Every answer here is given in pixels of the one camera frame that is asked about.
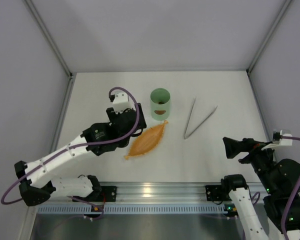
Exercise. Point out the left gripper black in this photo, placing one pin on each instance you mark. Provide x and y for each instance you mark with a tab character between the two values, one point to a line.
139	116

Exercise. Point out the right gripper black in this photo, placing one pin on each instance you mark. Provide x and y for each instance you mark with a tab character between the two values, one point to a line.
243	145

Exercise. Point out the orange boat-shaped woven tray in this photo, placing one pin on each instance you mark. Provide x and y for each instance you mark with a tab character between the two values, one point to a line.
147	141

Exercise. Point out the metal tongs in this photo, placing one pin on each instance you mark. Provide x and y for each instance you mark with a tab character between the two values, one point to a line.
195	121

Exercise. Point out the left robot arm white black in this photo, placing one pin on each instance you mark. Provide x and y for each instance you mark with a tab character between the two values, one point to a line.
40	180

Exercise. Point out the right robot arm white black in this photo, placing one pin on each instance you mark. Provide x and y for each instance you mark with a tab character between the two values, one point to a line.
281	181

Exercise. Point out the green cylindrical lunch container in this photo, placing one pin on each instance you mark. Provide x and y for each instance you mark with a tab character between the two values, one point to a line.
160	112

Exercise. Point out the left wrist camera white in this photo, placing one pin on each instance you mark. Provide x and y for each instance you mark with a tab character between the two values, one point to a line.
120	102

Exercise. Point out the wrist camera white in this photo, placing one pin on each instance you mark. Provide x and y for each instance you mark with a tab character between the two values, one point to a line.
278	140
120	102

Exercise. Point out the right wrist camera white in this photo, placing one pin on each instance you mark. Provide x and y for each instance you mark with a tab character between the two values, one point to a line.
278	140

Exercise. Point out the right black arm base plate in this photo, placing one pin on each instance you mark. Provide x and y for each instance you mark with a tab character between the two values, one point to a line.
216	193

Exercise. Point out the aluminium mounting rail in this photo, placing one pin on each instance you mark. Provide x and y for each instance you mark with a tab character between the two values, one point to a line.
160	192

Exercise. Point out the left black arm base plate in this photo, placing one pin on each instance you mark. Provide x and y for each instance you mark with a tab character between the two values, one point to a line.
104	194

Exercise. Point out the left aluminium frame post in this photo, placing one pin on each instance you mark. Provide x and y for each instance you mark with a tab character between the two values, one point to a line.
29	4

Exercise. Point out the aluminium frame post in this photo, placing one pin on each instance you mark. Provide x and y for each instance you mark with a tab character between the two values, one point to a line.
269	34
29	4

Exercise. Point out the slotted grey cable duct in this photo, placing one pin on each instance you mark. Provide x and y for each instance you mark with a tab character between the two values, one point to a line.
132	209

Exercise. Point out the right aluminium frame post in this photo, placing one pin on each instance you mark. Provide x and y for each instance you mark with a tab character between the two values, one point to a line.
269	34

